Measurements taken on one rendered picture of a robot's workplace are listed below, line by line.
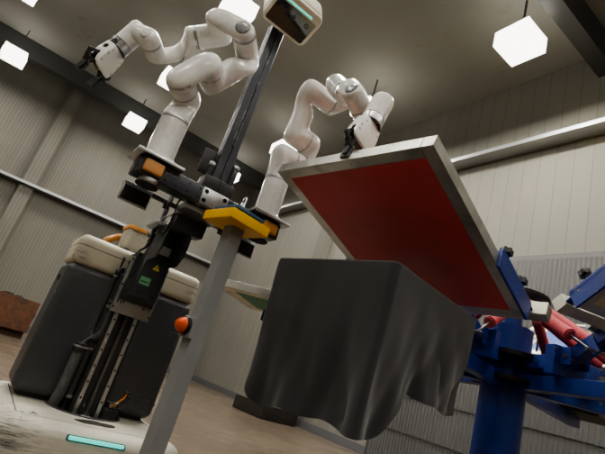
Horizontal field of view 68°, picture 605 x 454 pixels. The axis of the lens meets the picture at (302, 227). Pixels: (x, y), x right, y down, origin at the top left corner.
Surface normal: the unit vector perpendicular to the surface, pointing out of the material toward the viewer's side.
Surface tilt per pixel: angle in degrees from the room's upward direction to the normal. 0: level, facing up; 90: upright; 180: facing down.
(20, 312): 90
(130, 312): 90
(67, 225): 90
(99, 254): 90
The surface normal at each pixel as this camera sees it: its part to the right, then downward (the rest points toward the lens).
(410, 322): 0.76, 0.04
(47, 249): 0.58, -0.11
